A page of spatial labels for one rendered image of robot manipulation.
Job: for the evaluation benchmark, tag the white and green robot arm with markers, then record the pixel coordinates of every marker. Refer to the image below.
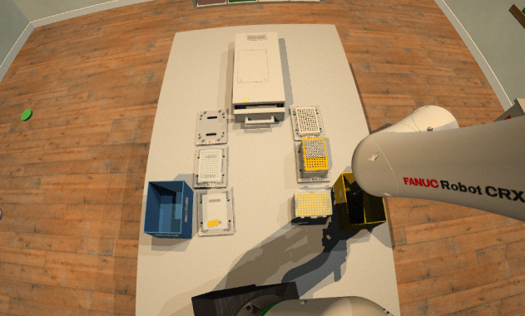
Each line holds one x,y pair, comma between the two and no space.
425,156

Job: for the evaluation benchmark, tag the yellow open-top bin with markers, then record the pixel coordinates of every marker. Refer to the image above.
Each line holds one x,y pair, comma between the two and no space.
373,206

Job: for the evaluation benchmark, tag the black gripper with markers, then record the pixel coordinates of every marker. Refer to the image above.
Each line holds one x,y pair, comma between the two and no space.
354,188

